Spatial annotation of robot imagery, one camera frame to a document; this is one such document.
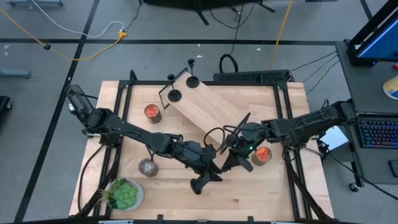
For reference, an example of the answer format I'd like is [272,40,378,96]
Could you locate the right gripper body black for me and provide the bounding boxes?
[228,122,271,157]

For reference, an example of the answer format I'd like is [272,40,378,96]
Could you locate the backlit black keyboard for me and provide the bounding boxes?
[357,118,398,150]

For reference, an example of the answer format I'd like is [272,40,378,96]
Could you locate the black perforated control box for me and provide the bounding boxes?
[212,68,291,83]

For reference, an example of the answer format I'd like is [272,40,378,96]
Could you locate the grey side desk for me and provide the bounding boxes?
[335,40,398,186]

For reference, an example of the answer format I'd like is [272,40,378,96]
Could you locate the white power cable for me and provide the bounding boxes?
[30,0,126,38]

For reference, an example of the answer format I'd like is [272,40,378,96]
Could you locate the black stand base legs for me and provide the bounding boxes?
[141,0,276,27]

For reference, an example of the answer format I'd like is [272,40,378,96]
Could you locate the black desk floor cable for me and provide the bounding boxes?
[328,152,398,202]

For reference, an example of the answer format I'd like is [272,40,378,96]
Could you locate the orange-label ribbed candle jar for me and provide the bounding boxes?
[252,146,273,167]
[143,103,163,125]

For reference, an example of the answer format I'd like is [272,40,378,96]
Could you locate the yellow extension cable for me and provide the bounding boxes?
[0,7,128,62]
[269,0,294,72]

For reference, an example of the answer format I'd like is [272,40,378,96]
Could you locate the black table frame rails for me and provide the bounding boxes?
[73,69,337,224]

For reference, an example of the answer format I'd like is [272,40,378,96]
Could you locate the grey floor bar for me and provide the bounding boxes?
[0,68,32,80]

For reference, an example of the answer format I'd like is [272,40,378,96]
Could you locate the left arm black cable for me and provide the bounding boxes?
[203,126,226,154]

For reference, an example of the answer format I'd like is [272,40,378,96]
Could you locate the thin black cable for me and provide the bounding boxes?
[305,60,341,96]
[290,50,339,72]
[302,55,340,83]

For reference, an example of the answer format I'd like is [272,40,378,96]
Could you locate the grey glass candle jar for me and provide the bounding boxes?
[137,157,160,179]

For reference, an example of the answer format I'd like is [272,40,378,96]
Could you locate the black looped floor cable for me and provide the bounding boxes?
[218,0,247,74]

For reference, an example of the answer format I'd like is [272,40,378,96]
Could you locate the green succulent in white pot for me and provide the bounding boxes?
[97,177,145,212]

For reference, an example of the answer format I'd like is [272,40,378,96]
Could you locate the grey floor dolly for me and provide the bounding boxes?
[5,0,64,7]

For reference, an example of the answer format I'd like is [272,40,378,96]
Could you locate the silver aluminium profile piece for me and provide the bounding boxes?
[98,219,135,224]

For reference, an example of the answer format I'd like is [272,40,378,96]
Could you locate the wooden shelf with black frame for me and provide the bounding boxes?
[157,67,252,156]

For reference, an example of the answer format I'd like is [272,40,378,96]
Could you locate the yellow blue round pad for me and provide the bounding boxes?
[382,74,398,101]

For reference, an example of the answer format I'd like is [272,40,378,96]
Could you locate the white paper sheet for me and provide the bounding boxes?
[319,125,350,151]

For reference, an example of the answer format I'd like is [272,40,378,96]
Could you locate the computer monitor blue screen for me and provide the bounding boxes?
[346,0,398,67]

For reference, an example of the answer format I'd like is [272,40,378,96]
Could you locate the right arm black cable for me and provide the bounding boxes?
[317,98,332,119]

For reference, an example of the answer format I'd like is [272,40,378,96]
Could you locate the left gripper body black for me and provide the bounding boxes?
[181,141,218,174]

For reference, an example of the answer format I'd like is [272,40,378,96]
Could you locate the black arm base cable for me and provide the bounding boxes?
[76,142,108,213]

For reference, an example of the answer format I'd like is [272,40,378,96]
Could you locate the black floor object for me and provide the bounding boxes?
[0,95,14,114]

